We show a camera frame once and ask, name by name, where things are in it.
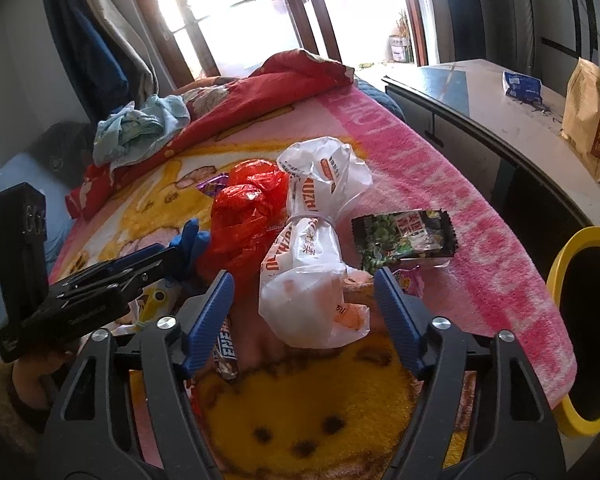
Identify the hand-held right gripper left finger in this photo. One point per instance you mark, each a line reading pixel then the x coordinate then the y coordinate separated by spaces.
pixel 212 320

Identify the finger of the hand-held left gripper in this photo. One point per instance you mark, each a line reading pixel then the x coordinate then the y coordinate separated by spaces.
pixel 180 266
pixel 190 235

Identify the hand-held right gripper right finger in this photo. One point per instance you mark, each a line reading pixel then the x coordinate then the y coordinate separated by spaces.
pixel 397 310

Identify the brown chocolate bar wrapper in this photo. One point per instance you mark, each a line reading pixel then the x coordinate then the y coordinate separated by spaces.
pixel 227 355

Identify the red plastic bag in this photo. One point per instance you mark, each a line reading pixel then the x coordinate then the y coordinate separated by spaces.
pixel 240 210

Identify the white printed plastic bag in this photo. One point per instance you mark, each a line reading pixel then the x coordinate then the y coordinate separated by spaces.
pixel 305 260

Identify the yellow trash bin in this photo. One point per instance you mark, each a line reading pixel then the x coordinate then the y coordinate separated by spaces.
pixel 580 240

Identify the person's left hand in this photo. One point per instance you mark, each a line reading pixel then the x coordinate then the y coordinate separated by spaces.
pixel 30 377

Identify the pink candy wrapper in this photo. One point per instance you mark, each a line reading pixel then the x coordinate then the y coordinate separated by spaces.
pixel 411 280

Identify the yellow snack packet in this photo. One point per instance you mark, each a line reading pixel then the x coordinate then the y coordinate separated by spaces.
pixel 155 300

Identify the purple candy wrapper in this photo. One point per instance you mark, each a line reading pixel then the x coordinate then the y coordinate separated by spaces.
pixel 212 185

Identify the green pea snack packet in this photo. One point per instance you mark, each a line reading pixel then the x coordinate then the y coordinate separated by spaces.
pixel 405 235

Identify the grey pillow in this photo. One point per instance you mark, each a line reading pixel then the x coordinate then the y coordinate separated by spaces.
pixel 30 185

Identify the light blue cloth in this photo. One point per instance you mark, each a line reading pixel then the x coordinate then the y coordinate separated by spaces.
pixel 130 130

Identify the dark grey cushion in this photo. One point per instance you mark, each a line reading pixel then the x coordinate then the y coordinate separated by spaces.
pixel 65 145

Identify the pink and yellow printed blanket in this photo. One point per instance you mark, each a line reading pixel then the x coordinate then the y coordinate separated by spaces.
pixel 430 185

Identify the red patterned quilt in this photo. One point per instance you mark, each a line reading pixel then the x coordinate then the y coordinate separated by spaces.
pixel 280 90

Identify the coffee table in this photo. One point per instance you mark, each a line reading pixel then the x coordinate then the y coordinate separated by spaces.
pixel 480 110

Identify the dark blue curtain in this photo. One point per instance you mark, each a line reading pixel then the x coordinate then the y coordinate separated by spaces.
pixel 80 40

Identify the beige curtain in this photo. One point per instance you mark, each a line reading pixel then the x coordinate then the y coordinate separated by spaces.
pixel 115 20

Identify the blue tissue packet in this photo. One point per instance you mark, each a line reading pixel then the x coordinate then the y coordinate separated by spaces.
pixel 522 85

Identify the white container by window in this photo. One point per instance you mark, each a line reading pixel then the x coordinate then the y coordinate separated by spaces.
pixel 399 47

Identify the brown paper bag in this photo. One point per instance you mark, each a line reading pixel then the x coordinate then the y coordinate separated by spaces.
pixel 590 120

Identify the grey curtain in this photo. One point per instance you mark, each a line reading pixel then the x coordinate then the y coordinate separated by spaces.
pixel 470 5

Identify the wooden window frame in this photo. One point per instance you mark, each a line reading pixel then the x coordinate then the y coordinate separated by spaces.
pixel 305 10

